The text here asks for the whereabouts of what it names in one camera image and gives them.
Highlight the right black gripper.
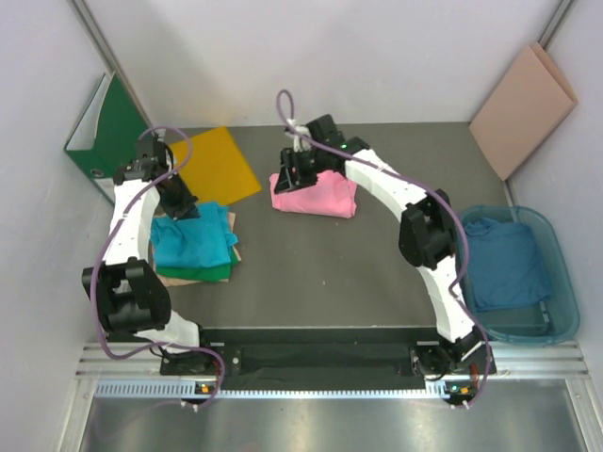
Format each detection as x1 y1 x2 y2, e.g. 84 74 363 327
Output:
275 147 328 195

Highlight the pink t shirt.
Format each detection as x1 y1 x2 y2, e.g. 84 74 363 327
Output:
269 170 357 218

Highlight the green t shirt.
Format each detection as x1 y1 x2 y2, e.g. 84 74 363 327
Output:
155 253 239 286

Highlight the teal t shirt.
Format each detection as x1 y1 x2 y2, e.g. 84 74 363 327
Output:
151 202 238 268

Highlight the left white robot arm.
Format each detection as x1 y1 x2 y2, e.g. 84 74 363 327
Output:
81 131 214 374

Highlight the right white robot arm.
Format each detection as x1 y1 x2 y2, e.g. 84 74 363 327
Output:
274 115 483 373

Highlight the yellow padded envelope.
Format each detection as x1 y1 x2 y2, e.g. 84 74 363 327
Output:
179 127 261 205

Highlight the beige paper folder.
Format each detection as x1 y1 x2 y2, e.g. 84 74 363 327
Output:
469 43 579 181

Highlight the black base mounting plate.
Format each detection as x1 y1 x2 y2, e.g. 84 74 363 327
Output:
159 326 497 390

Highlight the blue t shirt in bin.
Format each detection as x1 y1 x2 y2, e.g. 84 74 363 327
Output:
464 218 552 312

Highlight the teal plastic bin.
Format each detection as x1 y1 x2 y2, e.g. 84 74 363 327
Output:
461 205 580 345

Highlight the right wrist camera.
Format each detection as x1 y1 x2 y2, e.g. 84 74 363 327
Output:
285 118 312 153

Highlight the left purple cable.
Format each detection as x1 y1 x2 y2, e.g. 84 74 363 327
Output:
90 124 227 409

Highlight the purple cable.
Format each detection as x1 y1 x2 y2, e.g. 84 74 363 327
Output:
275 89 494 409
90 124 227 409

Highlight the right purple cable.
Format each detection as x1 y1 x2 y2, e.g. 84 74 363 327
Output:
275 89 494 409

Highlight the green ring binder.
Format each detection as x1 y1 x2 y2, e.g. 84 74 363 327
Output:
64 73 147 203

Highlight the grey slotted cable duct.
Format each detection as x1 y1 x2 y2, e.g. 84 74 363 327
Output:
95 379 470 399

